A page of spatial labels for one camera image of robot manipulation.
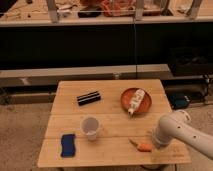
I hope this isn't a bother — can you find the orange pepper with green stem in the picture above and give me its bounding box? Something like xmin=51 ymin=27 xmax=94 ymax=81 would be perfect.
xmin=129 ymin=140 xmax=153 ymax=152

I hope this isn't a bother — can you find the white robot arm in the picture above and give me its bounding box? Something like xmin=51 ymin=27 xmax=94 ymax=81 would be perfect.
xmin=152 ymin=110 xmax=213 ymax=160

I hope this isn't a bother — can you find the white ceramic cup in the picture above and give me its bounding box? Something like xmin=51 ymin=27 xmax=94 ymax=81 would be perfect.
xmin=80 ymin=117 xmax=100 ymax=141

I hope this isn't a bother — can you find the black rectangular box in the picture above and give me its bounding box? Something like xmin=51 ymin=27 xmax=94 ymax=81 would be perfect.
xmin=77 ymin=91 xmax=101 ymax=106

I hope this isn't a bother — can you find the orange round plate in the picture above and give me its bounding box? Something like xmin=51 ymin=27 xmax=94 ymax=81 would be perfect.
xmin=121 ymin=88 xmax=152 ymax=116

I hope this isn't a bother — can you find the white squeeze bottle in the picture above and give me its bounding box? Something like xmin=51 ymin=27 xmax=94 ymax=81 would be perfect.
xmin=128 ymin=89 xmax=145 ymax=116

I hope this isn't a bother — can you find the wooden table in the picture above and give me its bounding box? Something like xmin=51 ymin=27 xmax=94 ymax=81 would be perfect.
xmin=38 ymin=79 xmax=190 ymax=168

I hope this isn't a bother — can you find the blue bag on floor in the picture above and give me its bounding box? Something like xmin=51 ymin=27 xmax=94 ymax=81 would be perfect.
xmin=169 ymin=93 xmax=190 ymax=110

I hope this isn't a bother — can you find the blue sponge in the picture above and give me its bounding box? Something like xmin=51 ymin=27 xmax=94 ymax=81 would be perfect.
xmin=61 ymin=134 xmax=76 ymax=157

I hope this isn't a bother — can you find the long metal shelf rail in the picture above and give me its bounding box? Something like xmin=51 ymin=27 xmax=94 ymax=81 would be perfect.
xmin=0 ymin=64 xmax=172 ymax=87

